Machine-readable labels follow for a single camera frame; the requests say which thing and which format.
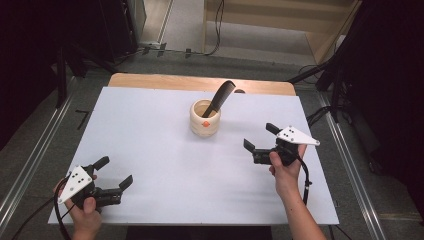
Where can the person's right hand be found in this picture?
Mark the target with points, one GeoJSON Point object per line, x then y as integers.
{"type": "Point", "coordinates": [286, 176]}

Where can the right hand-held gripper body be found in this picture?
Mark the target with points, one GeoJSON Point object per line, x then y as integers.
{"type": "Point", "coordinates": [296, 136]}

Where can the dark round table grommet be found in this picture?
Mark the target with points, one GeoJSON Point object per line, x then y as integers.
{"type": "Point", "coordinates": [240, 91]}

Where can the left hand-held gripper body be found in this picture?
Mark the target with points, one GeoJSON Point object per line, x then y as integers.
{"type": "Point", "coordinates": [75, 185]}

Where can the black comb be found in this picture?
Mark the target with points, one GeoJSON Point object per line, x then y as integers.
{"type": "Point", "coordinates": [218, 98]}

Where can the wooden shelf unit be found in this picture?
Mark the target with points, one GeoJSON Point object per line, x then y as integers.
{"type": "Point", "coordinates": [266, 13]}

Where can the person's left hand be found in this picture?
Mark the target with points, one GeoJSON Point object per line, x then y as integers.
{"type": "Point", "coordinates": [86, 220]}

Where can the cream ceramic cup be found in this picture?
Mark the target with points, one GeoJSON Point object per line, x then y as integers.
{"type": "Point", "coordinates": [205, 128]}

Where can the aluminium floor rail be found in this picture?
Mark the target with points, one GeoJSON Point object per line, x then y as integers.
{"type": "Point", "coordinates": [33, 156]}
{"type": "Point", "coordinates": [346, 160]}

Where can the black cabinet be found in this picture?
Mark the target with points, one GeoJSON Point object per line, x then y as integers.
{"type": "Point", "coordinates": [116, 26]}

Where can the white board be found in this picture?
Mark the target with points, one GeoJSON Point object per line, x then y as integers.
{"type": "Point", "coordinates": [186, 166]}

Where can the black curtain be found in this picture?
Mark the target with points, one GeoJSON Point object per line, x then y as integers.
{"type": "Point", "coordinates": [30, 60]}
{"type": "Point", "coordinates": [393, 83]}

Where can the black metal stand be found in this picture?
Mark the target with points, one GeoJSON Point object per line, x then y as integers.
{"type": "Point", "coordinates": [61, 76]}
{"type": "Point", "coordinates": [336, 73]}

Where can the wooden table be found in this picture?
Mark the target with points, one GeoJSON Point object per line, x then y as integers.
{"type": "Point", "coordinates": [166, 81]}

